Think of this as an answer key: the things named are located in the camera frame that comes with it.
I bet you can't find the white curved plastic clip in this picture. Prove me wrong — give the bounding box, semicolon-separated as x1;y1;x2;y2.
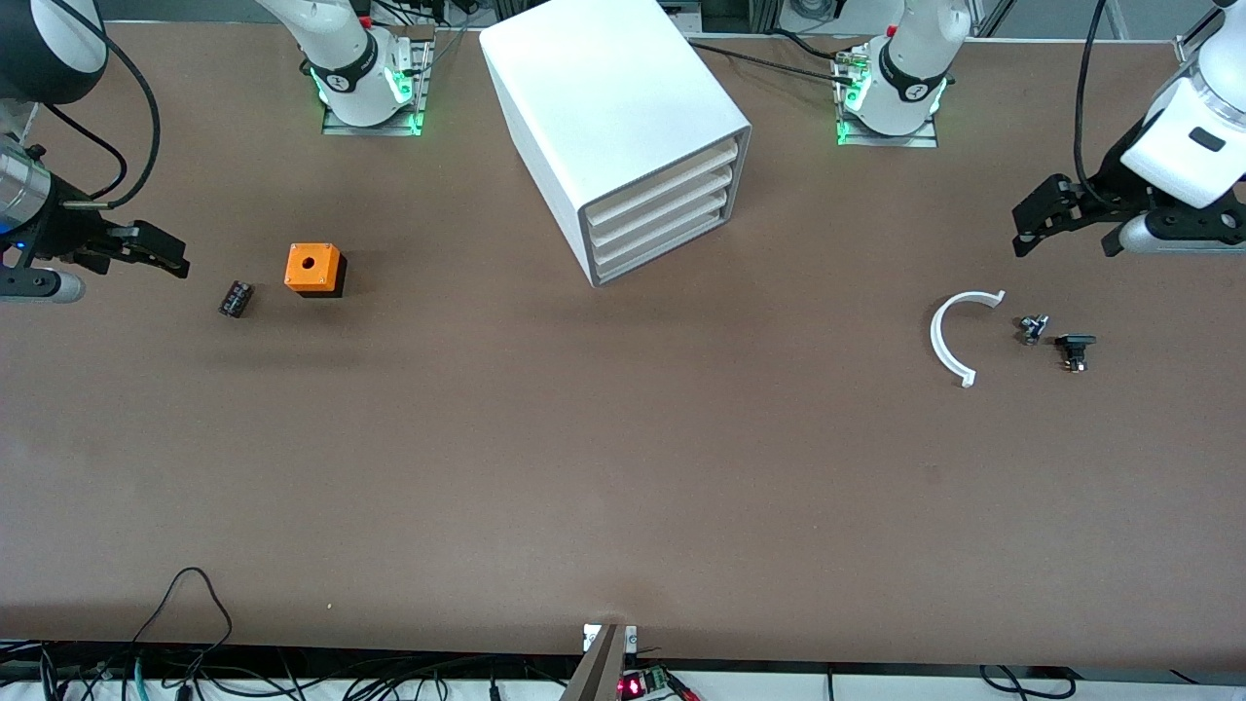
930;289;1007;388

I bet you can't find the grey aluminium beam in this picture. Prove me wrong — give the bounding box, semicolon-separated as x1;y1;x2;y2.
560;623;631;701

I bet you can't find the red display electronics module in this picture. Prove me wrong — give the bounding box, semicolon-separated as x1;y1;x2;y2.
618;667;698;701

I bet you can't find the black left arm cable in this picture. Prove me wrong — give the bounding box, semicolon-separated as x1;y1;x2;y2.
1073;0;1111;191

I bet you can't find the small black switch part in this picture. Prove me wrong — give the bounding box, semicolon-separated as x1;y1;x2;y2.
1055;333;1098;374

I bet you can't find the orange button enclosure box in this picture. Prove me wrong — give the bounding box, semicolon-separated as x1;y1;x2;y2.
284;242;348;299

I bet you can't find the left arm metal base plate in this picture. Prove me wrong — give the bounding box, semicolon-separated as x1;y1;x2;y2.
832;49;940;149

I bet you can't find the black cable behind cabinet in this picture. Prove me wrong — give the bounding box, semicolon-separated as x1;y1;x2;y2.
681;29;862;89

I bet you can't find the black looped cable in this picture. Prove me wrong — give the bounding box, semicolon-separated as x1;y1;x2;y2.
131;567;235;651

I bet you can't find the tangled black cable bundle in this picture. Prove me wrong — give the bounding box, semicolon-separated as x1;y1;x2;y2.
0;638;585;701

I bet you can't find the black cable below table edge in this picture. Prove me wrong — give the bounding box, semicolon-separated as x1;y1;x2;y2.
978;665;1072;701

